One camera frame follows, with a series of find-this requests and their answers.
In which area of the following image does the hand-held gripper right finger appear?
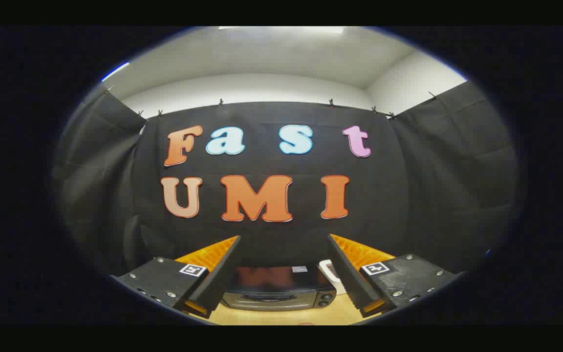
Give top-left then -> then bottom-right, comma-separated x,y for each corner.
326,234 -> 464,318

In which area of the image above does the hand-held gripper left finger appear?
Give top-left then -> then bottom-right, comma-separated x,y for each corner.
110,235 -> 241,319

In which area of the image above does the black toaster oven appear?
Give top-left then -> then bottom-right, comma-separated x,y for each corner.
220,265 -> 337,312

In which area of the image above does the white boxy appliance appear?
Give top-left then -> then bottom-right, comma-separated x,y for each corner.
318,260 -> 347,296

